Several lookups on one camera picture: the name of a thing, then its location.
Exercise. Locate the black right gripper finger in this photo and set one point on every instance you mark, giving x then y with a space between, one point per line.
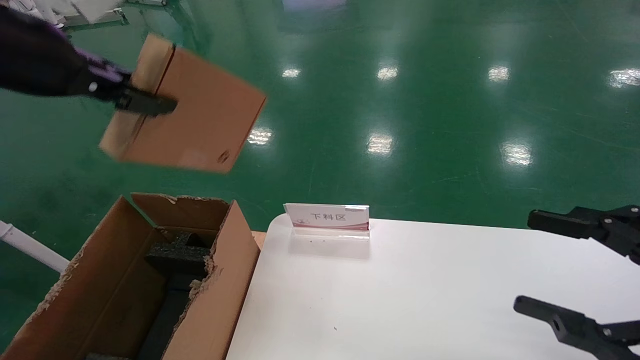
565 220
575 327

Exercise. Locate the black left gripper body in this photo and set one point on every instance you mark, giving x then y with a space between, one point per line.
35 60

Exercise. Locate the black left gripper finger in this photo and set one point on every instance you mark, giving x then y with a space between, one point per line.
147 106

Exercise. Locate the small cardboard box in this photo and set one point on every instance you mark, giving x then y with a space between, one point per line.
200 115

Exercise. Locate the large open cardboard box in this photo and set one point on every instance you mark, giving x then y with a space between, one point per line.
225 290

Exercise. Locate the white pipe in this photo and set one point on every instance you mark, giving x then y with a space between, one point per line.
30 246

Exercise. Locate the acrylic table sign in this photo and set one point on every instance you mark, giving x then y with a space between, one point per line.
327 219

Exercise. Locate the white metal frame on floor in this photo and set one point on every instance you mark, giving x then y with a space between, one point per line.
95 7

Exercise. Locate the grey metal frame edge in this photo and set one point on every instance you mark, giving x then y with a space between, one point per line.
145 2

